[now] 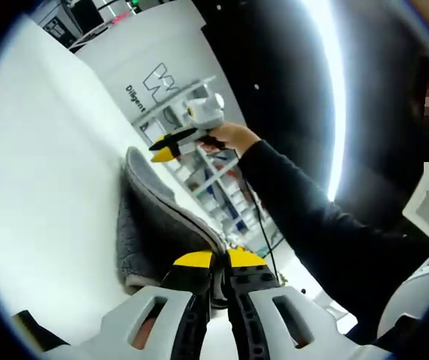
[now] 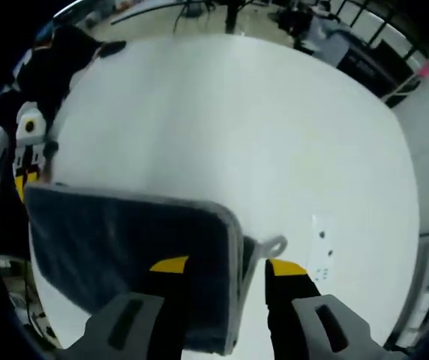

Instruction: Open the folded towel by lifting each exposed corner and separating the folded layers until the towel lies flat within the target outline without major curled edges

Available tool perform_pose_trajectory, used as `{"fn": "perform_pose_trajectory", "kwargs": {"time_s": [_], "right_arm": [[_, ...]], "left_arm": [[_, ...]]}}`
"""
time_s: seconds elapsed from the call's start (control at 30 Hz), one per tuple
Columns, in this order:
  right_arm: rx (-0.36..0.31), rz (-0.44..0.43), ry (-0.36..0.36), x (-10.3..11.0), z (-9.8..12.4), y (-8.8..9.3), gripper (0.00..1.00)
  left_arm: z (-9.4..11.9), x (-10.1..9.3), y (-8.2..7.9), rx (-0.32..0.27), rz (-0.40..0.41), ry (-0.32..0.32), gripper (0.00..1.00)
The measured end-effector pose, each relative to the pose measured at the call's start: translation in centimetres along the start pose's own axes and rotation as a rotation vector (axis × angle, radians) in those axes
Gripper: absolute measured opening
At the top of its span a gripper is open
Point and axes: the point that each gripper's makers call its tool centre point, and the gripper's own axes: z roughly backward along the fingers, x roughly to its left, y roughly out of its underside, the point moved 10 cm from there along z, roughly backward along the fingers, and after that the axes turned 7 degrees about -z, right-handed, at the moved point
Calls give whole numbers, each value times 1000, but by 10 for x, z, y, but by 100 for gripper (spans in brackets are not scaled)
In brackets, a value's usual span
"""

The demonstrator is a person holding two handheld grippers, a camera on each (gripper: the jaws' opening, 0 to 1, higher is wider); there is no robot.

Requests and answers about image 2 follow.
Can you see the small black object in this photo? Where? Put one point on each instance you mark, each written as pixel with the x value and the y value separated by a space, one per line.
pixel 113 49

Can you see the black stand pole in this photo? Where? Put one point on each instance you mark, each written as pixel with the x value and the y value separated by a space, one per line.
pixel 231 15

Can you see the black equipment cabinet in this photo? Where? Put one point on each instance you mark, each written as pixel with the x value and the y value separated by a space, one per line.
pixel 379 71

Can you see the grey towel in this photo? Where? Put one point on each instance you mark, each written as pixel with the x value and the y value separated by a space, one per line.
pixel 124 240

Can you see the pink object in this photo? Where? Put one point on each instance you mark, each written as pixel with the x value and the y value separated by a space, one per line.
pixel 426 69

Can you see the person's black printed shirt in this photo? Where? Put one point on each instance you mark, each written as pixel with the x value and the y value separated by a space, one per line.
pixel 60 67

